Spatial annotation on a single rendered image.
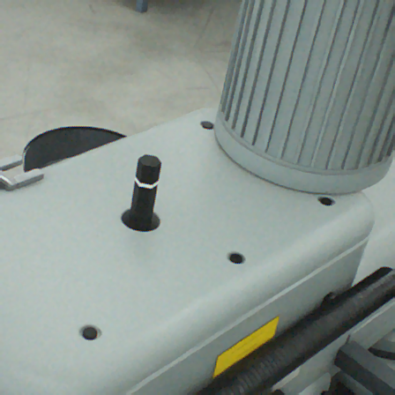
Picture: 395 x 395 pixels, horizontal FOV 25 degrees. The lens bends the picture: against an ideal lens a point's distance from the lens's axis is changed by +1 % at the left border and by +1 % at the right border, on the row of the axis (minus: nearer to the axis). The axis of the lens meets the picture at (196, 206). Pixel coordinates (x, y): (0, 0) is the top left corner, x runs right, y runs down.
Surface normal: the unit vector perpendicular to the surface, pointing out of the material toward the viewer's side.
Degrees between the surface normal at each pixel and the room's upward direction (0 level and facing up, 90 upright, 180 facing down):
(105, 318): 0
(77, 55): 0
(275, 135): 90
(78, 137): 87
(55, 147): 86
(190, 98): 0
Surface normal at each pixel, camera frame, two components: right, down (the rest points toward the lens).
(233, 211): 0.17, -0.80
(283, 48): -0.65, 0.36
